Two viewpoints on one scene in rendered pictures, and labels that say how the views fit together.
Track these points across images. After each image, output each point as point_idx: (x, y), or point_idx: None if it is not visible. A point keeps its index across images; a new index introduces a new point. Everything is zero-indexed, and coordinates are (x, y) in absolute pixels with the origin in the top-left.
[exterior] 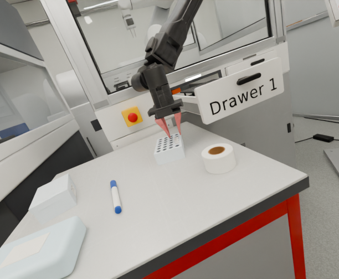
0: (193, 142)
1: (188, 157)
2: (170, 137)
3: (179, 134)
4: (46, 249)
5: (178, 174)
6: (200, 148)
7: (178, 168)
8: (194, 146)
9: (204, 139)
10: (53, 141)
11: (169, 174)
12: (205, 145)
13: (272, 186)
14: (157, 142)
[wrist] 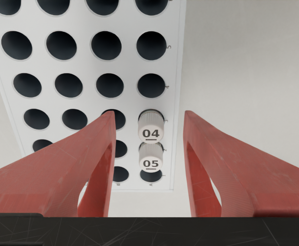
0: (239, 17)
1: (181, 154)
2: (116, 139)
3: (175, 10)
4: None
5: (137, 216)
6: (248, 109)
7: (139, 194)
8: (227, 80)
9: None
10: None
11: (109, 209)
12: (278, 103)
13: None
14: None
